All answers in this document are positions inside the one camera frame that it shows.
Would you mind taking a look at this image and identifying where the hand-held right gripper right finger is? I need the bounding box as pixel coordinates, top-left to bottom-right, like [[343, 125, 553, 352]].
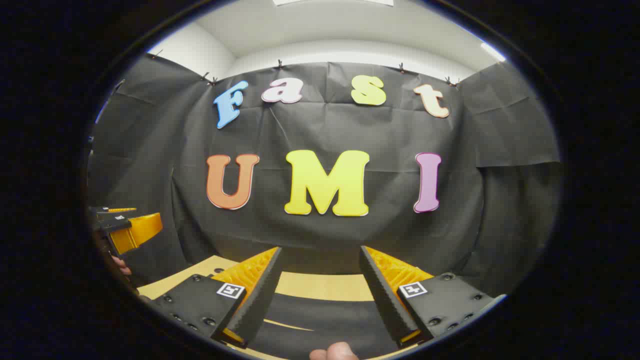
[[359, 245, 496, 349]]

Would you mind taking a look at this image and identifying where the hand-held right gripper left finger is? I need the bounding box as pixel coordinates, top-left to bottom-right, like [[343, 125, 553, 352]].
[[150, 246, 283, 349]]

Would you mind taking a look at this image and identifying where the black backdrop cloth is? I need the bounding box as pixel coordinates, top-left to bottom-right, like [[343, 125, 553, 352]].
[[87, 52, 561, 301]]

